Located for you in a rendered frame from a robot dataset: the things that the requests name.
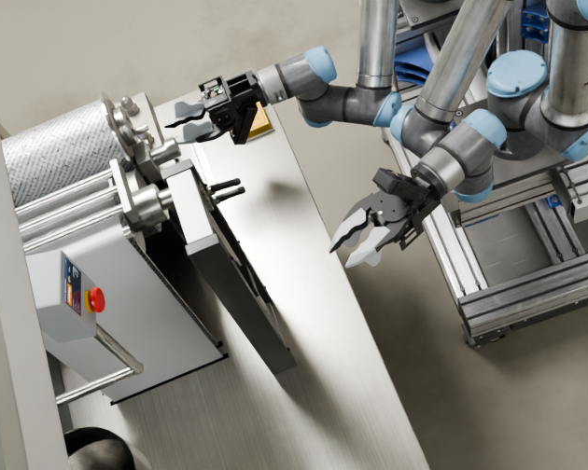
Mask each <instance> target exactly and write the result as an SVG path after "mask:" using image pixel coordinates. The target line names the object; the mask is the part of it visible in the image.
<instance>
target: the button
mask: <svg viewBox="0 0 588 470"><path fill-rule="evenodd" d="M256 104H257V106H258V109H259V110H258V112H257V114H256V117H255V119H254V122H253V125H252V128H251V130H250V133H249V135H248V137H247V138H250V137H252V136H255V135H257V134H259V133H262V132H264V131H267V130H269V129H270V128H271V125H270V123H269V120H268V119H267V116H266V114H265V112H264V109H262V107H261V105H260V103H259V102H258V103H256Z"/></svg>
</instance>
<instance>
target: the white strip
mask: <svg viewBox="0 0 588 470"><path fill-rule="evenodd" d="M132 237H134V235H133V230H132V228H131V226H130V225H126V226H124V227H121V223H120V222H119V223H117V224H115V225H113V226H111V227H108V228H104V229H102V230H100V231H97V232H95V233H93V234H91V235H89V236H86V237H84V238H82V239H79V240H77V241H74V242H71V243H68V244H67V245H65V246H62V247H60V248H57V249H55V250H63V251H64V252H65V253H66V254H67V256H68V257H69V258H70V259H71V260H72V261H73V262H74V263H75V264H76V265H77V266H78V267H79V268H80V269H81V270H82V271H83V272H84V273H85V274H86V275H87V276H88V277H89V278H90V279H91V280H92V281H93V282H94V283H95V285H96V287H98V288H100V289H101V290H102V291H103V294H104V297H105V309H104V310H103V311H102V312H96V323H97V324H99V325H100V326H101V327H102V328H103V329H104V330H105V331H106V332H107V333H108V334H109V335H111V336H112V337H113V338H114V339H115V340H116V341H117V342H118V343H119V344H120V345H121V346H123V347H124V348H125V349H126V350H127V351H128V352H129V353H130V354H131V355H132V356H133V357H134V358H136V359H137V360H138V361H139V362H141V363H142V364H143V365H144V367H145V369H144V372H143V373H142V374H140V375H135V376H133V377H130V378H128V379H127V380H123V381H120V382H118V383H116V384H113V385H111V386H108V387H106V388H104V389H102V390H100V392H102V393H103V394H105V395H106V396H107V397H109V398H110V399H111V400H113V401H110V406H114V405H116V404H118V403H120V402H122V401H125V400H127V399H130V398H132V397H134V396H137V395H139V394H142V393H144V392H147V391H149V390H152V389H154V388H157V387H159V386H161V385H163V384H165V383H168V382H170V381H172V380H176V379H179V378H181V377H183V376H186V375H188V374H190V373H192V372H195V371H197V370H199V369H202V368H204V367H207V366H210V365H212V364H214V363H217V362H219V361H221V360H224V359H226V358H229V355H228V354H227V353H225V354H223V355H222V354H221V353H220V351H219V350H218V349H217V348H216V346H215V345H214V344H213V343H212V342H211V340H210V339H209V338H208V337H207V336H206V335H205V334H204V332H203V331H202V330H201V329H200V328H199V326H198V325H197V324H196V323H195V322H194V320H193V319H192V318H191V317H190V315H189V314H188V313H187V312H186V310H185V309H184V308H183V307H182V305H181V304H180V303H179V302H178V301H177V299H176V298H175V297H174V296H173V294H172V293H171V292H170V291H169V289H168V288H167V287H166V286H165V285H164V283H163V282H162V281H161V279H160V278H159V277H158V276H157V275H156V273H155V272H154V271H153V270H152V268H151V267H150V266H149V265H148V264H147V262H146V261H145V260H144V259H143V258H142V257H141V256H140V255H139V253H138V252H137V251H136V250H135V249H134V247H133V246H132V245H131V243H130V242H129V241H128V239H130V238H132ZM55 250H53V251H55ZM41 332H42V337H43V340H44V345H45V350H47V351H48V352H49V353H51V354H52V355H54V356H55V357H56V358H58V359H59V360H60V361H62V362H63V363H64V364H65V365H67V366H68V367H70V368H71V369H72V370H74V371H75V372H76V373H77V374H78V375H79V376H81V377H82V378H83V379H84V380H86V381H87V382H91V381H93V380H97V379H99V378H101V377H103V376H105V375H108V374H110V373H113V372H115V371H118V370H120V369H122V368H124V367H126V366H125V365H124V364H123V363H122V362H121V361H120V360H119V359H118V358H117V357H116V356H115V355H114V354H113V353H112V352H110V351H109V350H108V349H107V348H106V347H105V346H103V345H102V344H101V343H100V342H99V341H98V340H97V339H95V338H94V337H91V338H86V339H77V340H72V341H67V342H63V343H57V342H56V341H55V340H54V339H52V338H51V337H50V336H48V335H47V334H46V333H44V332H43V331H42V330H41Z"/></svg>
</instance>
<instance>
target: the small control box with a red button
mask: <svg viewBox="0 0 588 470"><path fill-rule="evenodd" d="M26 262H27V266H28V270H29V275H30V279H31V284H32V288H33V293H34V297H35V305H36V309H37V314H38V319H39V323H40V327H41V330H42V331H43V332H44V333H46V334H47V335H48V336H50V337H51V338H52V339H54V340H55V341H56V342H57V343H63V342H67V341H72V340H77V339H86V338H91V337H94V336H96V312H102V311H103V310H104V309H105V297H104V294H103V291H102V290H101V289H100V288H98V287H96V285H95V283H94V282H93V281H92V280H91V279H90V278H89V277H88V276H87V275H86V274H85V273H84V272H83V271H82V270H81V269H80V268H79V267H78V266H77V265H76V264H75V263H74V262H73V261H72V260H71V259H70V258H69V257H68V256H67V254H66V253H65V252H64V251H63V250H55V251H50V252H46V253H41V254H37V255H32V256H26Z"/></svg>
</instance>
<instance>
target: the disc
mask: <svg viewBox="0 0 588 470"><path fill-rule="evenodd" d="M107 99H108V100H110V101H111V99H110V98H109V97H108V95H107V94H106V93H105V92H103V91H102V92H100V102H101V106H102V108H103V111H104V114H105V118H106V121H107V123H108V126H109V128H110V130H111V132H112V134H113V136H114V138H115V140H116V142H117V144H118V146H119V149H120V150H121V152H122V154H123V155H124V157H125V158H126V160H128V162H129V163H130V164H131V165H133V166H134V165H136V159H135V156H133V157H131V156H130V155H129V154H128V152H127V151H126V150H125V148H124V146H123V145H122V143H121V141H120V139H119V137H118V135H117V133H116V131H115V128H114V126H113V124H112V121H111V119H110V116H109V114H108V111H107V107H106V102H105V101H106V100H107ZM111 102H112V101H111Z"/></svg>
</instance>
